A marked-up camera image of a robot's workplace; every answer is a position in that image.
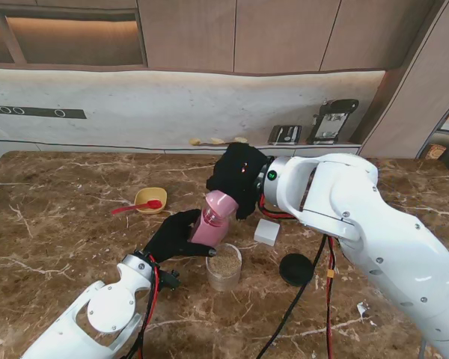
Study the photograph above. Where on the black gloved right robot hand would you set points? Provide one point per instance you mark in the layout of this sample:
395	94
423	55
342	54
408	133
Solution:
235	168

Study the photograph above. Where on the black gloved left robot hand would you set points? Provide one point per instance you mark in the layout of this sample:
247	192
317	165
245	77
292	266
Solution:
172	237

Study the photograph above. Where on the pink container with white lid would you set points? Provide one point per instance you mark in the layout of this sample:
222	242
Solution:
207	233

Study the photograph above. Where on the pink plastic measuring cup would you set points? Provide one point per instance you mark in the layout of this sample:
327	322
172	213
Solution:
220	203

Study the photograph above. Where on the red plastic measuring spoon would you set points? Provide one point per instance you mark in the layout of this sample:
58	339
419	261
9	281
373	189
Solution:
134	207

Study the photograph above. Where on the clear jar of grain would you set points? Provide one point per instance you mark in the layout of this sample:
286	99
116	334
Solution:
223	265

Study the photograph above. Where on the white square container lid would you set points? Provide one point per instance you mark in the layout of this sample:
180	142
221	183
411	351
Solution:
266	232

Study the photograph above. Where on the black round jar lid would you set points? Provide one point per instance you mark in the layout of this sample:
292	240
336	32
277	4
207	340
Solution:
295	269

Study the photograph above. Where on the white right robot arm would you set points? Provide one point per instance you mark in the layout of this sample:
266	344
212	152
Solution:
378	232

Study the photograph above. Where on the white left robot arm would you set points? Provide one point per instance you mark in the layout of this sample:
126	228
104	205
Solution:
97	310

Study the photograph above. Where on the wooden cutting board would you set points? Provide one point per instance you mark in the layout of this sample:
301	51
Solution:
224	143

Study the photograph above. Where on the yellow fruit piece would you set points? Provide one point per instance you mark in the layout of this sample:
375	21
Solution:
241	140
194	141
217	141

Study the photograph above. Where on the yellow plastic bowl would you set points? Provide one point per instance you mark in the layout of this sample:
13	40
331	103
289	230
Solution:
149	195

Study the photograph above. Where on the black silver toaster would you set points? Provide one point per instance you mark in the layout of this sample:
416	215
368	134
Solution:
284	134

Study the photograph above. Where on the black espresso machine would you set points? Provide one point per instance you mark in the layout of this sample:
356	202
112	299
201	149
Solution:
331	119

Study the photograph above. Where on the tall wooden cabinet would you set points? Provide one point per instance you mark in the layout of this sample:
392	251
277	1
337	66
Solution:
404	93

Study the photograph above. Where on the round wooden ornament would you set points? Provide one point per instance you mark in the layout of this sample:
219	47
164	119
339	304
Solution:
436	151

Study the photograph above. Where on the lit open shelf niche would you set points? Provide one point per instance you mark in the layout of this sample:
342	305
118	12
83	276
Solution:
60	37

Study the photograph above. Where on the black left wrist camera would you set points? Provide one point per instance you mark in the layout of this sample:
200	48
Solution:
171	279

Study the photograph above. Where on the wooden wall cabinets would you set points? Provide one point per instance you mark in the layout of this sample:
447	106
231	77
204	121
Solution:
247	33

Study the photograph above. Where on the black wall control panel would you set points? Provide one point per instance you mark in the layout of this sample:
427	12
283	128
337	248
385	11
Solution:
33	112

